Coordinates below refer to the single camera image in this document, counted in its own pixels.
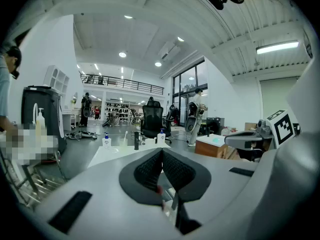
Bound blue knob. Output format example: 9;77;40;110
101;131;112;150
156;128;166;145

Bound left blue knob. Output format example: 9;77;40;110
101;131;112;150

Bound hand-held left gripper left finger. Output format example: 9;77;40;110
34;147;181;240

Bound tangled cable bundle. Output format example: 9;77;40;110
64;130;101;141

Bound black case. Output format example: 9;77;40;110
206;117;225;136

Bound wooden cabinet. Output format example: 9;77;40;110
194;140;241;160

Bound ceiling air conditioner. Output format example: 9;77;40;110
157;40;181;61

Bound grey roller blind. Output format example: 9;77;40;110
259;76;300;125

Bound right blue knob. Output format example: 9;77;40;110
156;128;166;145

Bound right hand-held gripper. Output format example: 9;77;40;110
224;109;295;150

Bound black office chair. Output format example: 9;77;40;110
139;100;173;145

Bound tall clear dispenser bottle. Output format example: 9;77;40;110
36;107;47;137

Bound white washbasin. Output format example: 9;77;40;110
87;145;172;170
196;133;227;147

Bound black cabinet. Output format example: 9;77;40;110
21;85;67;155

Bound glass entrance doors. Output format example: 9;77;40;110
172;58;208;127

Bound white shelf unit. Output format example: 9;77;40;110
43;65;70;95

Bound person's grey clothed torso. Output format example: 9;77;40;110
246;56;320;240

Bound fluorescent tube light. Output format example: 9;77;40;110
255;40;300;55

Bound black balcony railing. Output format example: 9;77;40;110
79;73;165;96

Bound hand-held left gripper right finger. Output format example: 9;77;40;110
162;147;258;235

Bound metal rack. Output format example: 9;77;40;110
4;156;66;207

